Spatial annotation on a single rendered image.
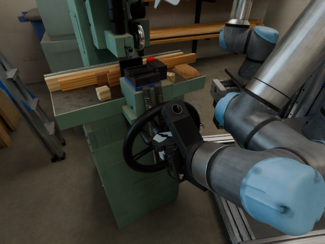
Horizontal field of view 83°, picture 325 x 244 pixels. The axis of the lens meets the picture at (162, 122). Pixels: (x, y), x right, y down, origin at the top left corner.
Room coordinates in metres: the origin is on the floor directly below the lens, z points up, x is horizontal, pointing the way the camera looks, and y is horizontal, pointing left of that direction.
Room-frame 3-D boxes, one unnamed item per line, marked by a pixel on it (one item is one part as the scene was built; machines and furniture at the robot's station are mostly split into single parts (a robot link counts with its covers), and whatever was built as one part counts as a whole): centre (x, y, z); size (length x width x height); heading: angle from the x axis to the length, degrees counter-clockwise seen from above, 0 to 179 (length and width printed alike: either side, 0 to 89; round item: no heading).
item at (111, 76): (0.70, 0.14, 0.93); 0.17 x 0.02 x 0.05; 120
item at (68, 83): (0.78, 0.11, 0.92); 0.62 x 0.02 x 0.04; 120
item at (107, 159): (0.85, 0.22, 0.36); 0.58 x 0.45 x 0.71; 30
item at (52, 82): (0.77, 0.16, 0.93); 0.60 x 0.02 x 0.05; 120
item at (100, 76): (0.72, 0.16, 0.92); 0.23 x 0.02 x 0.04; 120
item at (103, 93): (0.57, 0.20, 0.92); 0.04 x 0.03 x 0.04; 127
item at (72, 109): (0.66, 0.10, 0.87); 0.61 x 0.30 x 0.06; 120
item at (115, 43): (0.76, 0.17, 1.03); 0.14 x 0.07 x 0.09; 30
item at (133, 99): (0.58, 0.06, 0.92); 0.15 x 0.13 x 0.09; 120
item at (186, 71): (0.80, -0.11, 0.91); 0.12 x 0.09 x 0.03; 30
